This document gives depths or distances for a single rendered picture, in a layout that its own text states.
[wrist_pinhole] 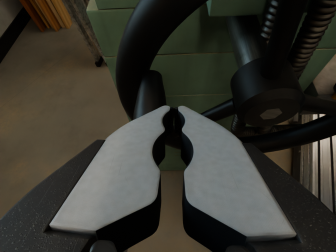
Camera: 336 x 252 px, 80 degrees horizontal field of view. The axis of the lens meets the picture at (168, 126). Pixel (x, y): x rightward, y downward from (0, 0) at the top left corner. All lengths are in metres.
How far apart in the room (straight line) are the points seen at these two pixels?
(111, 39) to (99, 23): 0.03
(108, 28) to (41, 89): 1.20
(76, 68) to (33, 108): 0.38
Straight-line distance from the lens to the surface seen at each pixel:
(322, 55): 0.50
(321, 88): 0.56
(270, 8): 0.25
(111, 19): 0.37
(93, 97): 1.33
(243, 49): 0.25
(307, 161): 0.98
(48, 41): 1.88
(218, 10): 0.25
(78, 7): 1.28
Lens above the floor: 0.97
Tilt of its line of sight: 60 degrees down
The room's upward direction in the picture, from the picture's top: 4 degrees counter-clockwise
